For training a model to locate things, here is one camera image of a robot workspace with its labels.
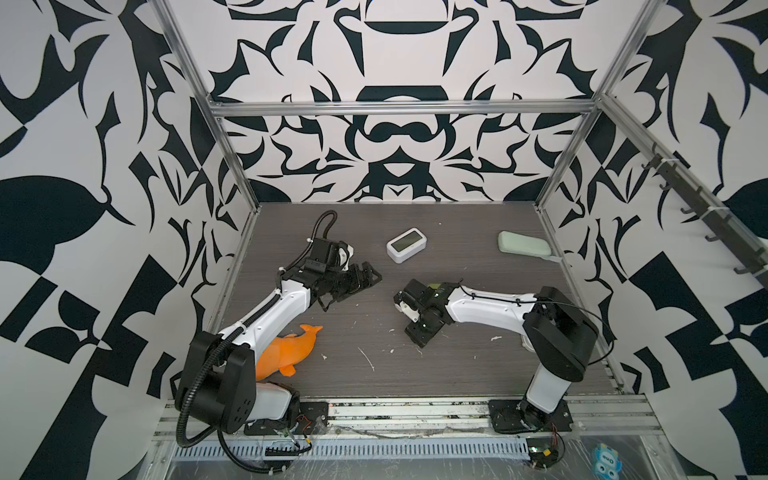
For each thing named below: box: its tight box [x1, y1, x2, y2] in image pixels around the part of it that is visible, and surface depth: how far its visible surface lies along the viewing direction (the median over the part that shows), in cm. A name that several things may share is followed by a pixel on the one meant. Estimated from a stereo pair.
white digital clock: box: [386, 227, 428, 264], surface depth 105 cm
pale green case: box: [498, 230, 562, 262], surface depth 109 cm
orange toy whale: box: [256, 324, 323, 380], surface depth 81 cm
